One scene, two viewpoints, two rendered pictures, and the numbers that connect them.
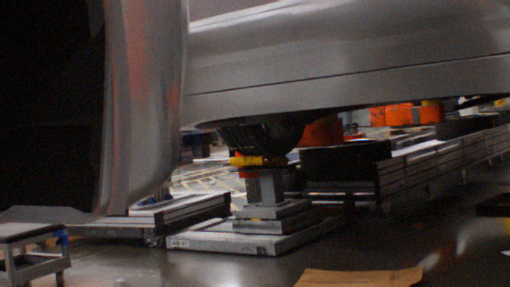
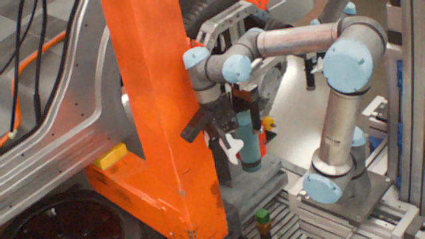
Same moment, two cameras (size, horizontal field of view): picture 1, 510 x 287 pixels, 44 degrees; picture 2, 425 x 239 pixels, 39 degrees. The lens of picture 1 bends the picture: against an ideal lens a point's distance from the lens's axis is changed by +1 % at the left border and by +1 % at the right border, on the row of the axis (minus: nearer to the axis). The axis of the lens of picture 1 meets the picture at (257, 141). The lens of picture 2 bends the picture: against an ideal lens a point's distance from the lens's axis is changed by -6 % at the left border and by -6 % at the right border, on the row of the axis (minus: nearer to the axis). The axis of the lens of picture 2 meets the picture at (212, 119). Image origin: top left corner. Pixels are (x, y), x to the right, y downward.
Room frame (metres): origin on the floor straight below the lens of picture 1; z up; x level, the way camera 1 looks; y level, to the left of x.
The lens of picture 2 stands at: (6.04, 0.49, 2.18)
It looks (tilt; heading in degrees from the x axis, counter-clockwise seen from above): 35 degrees down; 194
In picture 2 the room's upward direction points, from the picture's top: 12 degrees counter-clockwise
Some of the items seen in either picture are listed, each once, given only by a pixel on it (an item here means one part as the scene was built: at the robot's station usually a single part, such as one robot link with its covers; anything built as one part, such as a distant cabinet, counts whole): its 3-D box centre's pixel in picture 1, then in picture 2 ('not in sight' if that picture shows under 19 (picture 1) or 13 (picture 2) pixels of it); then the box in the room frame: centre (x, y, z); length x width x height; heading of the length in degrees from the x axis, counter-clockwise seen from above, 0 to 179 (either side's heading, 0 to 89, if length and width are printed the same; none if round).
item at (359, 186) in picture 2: not in sight; (347, 176); (4.56, 0.50, 0.87); 0.15 x 0.15 x 0.10
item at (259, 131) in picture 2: not in sight; (255, 114); (4.14, 0.16, 0.83); 0.04 x 0.04 x 0.16
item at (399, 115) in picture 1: (413, 105); not in sight; (5.81, -1.48, 0.69); 0.52 x 0.17 x 0.35; 53
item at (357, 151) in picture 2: not in sight; (345, 149); (4.57, 0.49, 0.98); 0.13 x 0.12 x 0.14; 156
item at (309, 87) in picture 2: not in sight; (309, 72); (3.87, 0.37, 0.83); 0.04 x 0.04 x 0.16
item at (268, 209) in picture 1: (272, 189); (228, 157); (3.76, -0.06, 0.32); 0.40 x 0.30 x 0.28; 143
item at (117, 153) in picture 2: (324, 118); (104, 151); (4.16, -0.46, 0.71); 0.14 x 0.14 x 0.05; 53
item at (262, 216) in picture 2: not in sight; (262, 216); (4.49, 0.19, 0.64); 0.04 x 0.04 x 0.04; 53
